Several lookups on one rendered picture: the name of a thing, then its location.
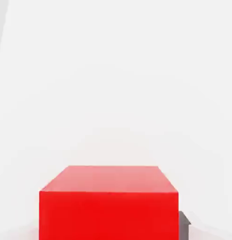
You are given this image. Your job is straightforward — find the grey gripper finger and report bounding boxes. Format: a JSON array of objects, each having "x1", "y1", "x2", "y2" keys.
[{"x1": 178, "y1": 210, "x2": 192, "y2": 240}]

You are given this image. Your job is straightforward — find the small red cube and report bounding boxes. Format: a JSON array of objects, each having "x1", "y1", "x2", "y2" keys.
[{"x1": 39, "y1": 165, "x2": 179, "y2": 240}]

